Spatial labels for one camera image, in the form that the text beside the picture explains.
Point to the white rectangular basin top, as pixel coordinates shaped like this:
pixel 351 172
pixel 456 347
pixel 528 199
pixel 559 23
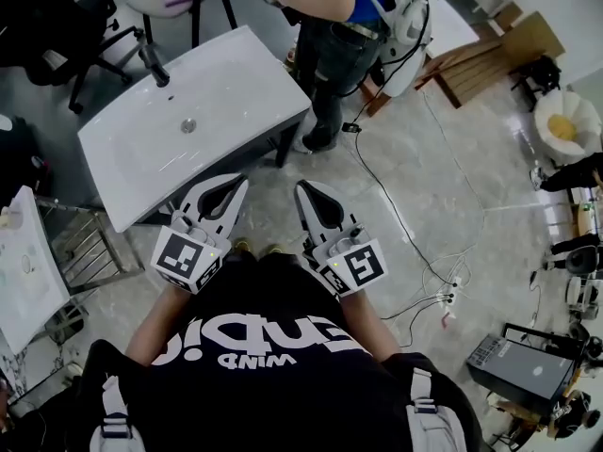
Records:
pixel 28 276

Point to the black faucet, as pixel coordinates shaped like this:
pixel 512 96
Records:
pixel 158 71

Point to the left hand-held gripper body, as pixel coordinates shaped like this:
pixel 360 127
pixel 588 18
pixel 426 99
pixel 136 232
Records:
pixel 184 257

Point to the person's shoe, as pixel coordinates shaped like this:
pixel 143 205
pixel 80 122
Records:
pixel 275 250
pixel 244 247

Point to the white power strip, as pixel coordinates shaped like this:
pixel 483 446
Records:
pixel 453 290

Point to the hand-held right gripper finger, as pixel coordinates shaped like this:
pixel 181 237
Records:
pixel 308 226
pixel 334 203

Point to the wooden pallet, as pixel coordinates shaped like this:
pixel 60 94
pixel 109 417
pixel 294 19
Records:
pixel 476 73

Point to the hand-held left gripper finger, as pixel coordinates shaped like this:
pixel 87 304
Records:
pixel 231 219
pixel 193 198

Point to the marble patterned counter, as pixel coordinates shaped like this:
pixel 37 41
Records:
pixel 19 370

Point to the black mesh bin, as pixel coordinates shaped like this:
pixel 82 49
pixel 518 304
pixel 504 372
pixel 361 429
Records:
pixel 70 323

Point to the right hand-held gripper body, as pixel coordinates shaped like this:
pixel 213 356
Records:
pixel 358 266

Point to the small black device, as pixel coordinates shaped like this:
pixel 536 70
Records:
pixel 352 127

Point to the person's left shoe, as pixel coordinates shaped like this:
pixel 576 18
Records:
pixel 244 247

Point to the person's right forearm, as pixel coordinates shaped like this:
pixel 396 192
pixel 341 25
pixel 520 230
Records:
pixel 365 323

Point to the black backpack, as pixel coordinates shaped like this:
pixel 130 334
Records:
pixel 542 75

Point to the white ceramic sink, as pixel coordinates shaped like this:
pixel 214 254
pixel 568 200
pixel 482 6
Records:
pixel 212 111

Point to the black office chair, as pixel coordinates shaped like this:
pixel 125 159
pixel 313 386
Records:
pixel 47 31

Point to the person's black t-shirt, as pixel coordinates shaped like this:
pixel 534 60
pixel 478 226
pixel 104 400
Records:
pixel 282 403

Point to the person's left forearm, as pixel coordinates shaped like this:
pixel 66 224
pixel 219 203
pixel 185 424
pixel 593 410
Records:
pixel 155 323

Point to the black equipment case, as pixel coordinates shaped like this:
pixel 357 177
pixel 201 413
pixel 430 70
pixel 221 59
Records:
pixel 523 370

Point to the person's right shoe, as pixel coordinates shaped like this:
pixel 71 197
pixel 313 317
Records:
pixel 275 250

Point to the metal rack frame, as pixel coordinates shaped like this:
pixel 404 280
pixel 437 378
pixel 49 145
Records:
pixel 113 247

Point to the white flower cushion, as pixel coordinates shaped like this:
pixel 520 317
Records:
pixel 579 111

